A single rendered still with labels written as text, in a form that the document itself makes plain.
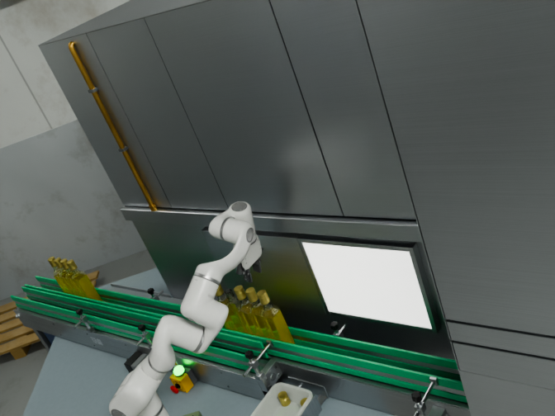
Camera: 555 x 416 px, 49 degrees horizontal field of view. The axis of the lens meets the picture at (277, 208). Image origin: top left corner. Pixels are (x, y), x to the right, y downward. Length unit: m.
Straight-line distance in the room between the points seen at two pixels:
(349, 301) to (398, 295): 0.21
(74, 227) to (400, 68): 4.70
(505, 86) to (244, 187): 1.23
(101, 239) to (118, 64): 3.51
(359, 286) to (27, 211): 4.01
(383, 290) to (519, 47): 1.15
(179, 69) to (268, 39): 0.39
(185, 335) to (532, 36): 1.31
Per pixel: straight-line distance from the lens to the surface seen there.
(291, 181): 1.95
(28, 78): 5.18
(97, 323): 2.98
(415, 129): 1.15
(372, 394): 2.11
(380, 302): 2.05
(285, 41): 1.70
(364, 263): 1.96
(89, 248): 5.66
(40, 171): 5.42
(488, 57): 1.04
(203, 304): 1.83
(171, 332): 1.89
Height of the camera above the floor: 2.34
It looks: 26 degrees down
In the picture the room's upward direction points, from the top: 22 degrees counter-clockwise
